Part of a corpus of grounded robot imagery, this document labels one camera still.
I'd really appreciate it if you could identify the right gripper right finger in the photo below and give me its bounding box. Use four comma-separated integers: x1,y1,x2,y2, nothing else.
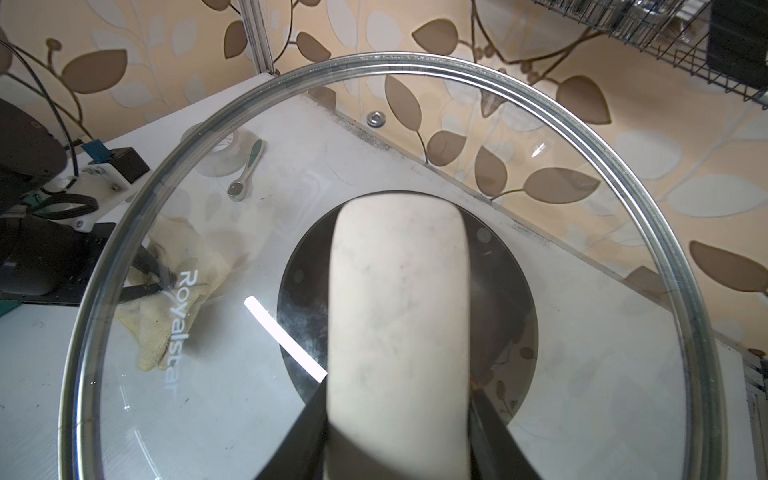
468,389,541,480

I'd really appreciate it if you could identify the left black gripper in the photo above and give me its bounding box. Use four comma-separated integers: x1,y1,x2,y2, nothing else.
1,216,177,306

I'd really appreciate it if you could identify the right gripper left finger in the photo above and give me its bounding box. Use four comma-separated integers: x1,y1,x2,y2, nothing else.
256,380,329,480

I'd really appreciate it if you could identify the yellow cleaning cloth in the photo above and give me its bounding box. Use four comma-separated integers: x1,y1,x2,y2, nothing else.
114,218,247,372

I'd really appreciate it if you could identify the glass pot lid cream handle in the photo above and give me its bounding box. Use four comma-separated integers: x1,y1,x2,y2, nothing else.
59,53,729,479

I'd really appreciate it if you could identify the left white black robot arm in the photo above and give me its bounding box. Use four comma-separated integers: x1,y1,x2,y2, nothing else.
1,101,151,307

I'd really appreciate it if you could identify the clear tape roll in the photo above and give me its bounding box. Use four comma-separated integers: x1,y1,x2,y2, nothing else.
194,128,255,178

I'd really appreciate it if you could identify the black white tool in basket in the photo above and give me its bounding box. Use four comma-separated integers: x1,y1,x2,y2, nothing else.
623,0,768,91

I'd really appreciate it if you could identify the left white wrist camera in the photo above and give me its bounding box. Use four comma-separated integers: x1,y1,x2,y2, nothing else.
22,140,152,233

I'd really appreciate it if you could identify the dark frying pan cream handle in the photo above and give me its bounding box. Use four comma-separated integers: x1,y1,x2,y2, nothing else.
275,190,540,428

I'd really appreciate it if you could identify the black wire basket back wall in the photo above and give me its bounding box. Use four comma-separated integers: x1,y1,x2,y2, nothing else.
540,1,767,109

